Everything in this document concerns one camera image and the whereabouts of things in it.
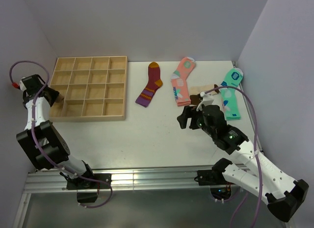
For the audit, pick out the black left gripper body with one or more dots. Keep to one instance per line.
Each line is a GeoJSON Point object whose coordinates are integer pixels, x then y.
{"type": "Point", "coordinates": [53, 94]}

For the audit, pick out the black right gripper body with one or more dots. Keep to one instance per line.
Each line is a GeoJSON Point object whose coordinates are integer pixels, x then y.
{"type": "Point", "coordinates": [197, 120]}

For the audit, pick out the tan brown ribbed sock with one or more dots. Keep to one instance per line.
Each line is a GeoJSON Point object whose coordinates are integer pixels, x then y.
{"type": "Point", "coordinates": [59, 99]}

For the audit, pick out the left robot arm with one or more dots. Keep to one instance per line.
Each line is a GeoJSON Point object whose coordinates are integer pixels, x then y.
{"type": "Point", "coordinates": [40, 140]}

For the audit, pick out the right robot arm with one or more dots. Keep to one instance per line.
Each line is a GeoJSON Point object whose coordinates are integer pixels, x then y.
{"type": "Point", "coordinates": [245, 167]}

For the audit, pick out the cream brown striped sock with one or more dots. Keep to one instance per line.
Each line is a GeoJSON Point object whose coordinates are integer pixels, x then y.
{"type": "Point", "coordinates": [195, 91]}

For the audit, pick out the mint green patterned sock pair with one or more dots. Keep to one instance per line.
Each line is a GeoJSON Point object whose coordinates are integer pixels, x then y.
{"type": "Point", "coordinates": [229, 101]}

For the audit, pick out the pink patterned sock pair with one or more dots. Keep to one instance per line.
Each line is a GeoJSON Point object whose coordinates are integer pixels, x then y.
{"type": "Point", "coordinates": [179, 83]}

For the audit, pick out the wooden compartment tray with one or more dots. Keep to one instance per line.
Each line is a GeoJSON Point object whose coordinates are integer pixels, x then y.
{"type": "Point", "coordinates": [94, 89]}

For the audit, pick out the maroon purple striped sock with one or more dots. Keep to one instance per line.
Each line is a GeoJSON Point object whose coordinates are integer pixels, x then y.
{"type": "Point", "coordinates": [154, 83]}

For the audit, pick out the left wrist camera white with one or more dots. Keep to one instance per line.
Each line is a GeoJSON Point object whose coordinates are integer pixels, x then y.
{"type": "Point", "coordinates": [18, 84]}

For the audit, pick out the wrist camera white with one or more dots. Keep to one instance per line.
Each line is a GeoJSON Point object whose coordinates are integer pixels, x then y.
{"type": "Point", "coordinates": [205, 100]}
{"type": "Point", "coordinates": [18, 84]}

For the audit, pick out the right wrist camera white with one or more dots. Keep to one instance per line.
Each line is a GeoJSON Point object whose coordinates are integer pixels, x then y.
{"type": "Point", "coordinates": [205, 100]}

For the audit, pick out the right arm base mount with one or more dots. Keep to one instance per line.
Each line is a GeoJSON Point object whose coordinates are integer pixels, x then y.
{"type": "Point", "coordinates": [211, 178]}

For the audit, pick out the aluminium rail frame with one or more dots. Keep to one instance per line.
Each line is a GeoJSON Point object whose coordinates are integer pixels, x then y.
{"type": "Point", "coordinates": [153, 168]}

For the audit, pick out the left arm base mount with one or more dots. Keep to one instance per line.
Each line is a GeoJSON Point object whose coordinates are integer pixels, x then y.
{"type": "Point", "coordinates": [88, 191]}

